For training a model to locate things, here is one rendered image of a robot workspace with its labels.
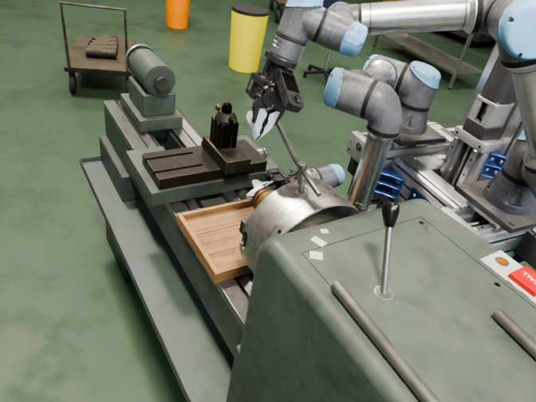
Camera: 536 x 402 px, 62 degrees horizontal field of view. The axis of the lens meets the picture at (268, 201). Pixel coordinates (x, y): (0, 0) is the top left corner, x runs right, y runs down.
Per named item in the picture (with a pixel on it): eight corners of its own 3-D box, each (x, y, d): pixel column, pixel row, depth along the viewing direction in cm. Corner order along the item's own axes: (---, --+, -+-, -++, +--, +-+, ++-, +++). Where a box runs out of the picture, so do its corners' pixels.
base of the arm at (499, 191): (505, 183, 144) (519, 157, 139) (544, 211, 134) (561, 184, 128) (472, 189, 138) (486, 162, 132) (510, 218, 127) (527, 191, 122)
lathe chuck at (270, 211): (348, 263, 133) (363, 180, 112) (257, 308, 121) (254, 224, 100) (331, 244, 139) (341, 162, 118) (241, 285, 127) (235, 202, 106)
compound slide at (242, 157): (250, 170, 164) (251, 158, 161) (225, 175, 159) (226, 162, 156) (225, 143, 177) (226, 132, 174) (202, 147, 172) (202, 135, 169)
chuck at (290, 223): (356, 271, 130) (372, 187, 110) (263, 317, 118) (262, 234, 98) (348, 263, 133) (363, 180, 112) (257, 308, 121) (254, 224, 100)
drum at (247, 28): (220, 61, 543) (226, 1, 504) (252, 61, 562) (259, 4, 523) (233, 74, 513) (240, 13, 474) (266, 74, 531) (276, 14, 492)
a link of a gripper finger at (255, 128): (246, 132, 117) (258, 99, 113) (257, 142, 113) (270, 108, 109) (236, 130, 115) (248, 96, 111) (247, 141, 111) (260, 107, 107)
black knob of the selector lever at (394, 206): (400, 228, 82) (408, 207, 79) (387, 232, 80) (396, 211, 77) (385, 215, 84) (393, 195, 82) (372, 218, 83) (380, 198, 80)
